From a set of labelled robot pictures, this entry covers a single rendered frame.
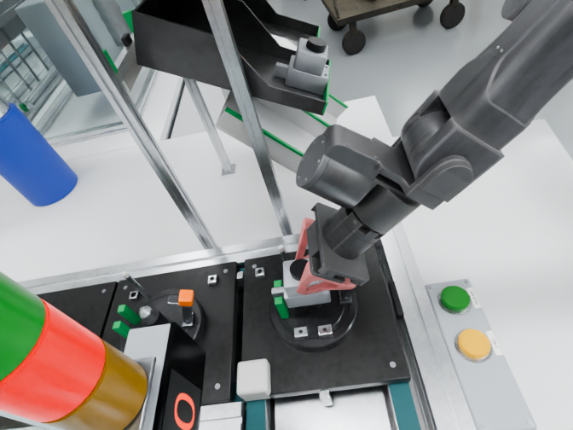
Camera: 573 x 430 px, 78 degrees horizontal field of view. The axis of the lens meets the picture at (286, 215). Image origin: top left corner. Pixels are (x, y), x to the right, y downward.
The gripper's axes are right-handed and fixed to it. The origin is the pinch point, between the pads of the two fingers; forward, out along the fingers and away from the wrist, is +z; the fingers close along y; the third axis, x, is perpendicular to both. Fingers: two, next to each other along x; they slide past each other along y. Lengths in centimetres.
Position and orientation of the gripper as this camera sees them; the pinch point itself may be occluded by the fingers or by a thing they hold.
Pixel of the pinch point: (303, 275)
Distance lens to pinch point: 50.0
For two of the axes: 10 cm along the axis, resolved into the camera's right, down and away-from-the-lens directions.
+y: 0.4, 7.5, -6.6
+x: 8.7, 3.0, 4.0
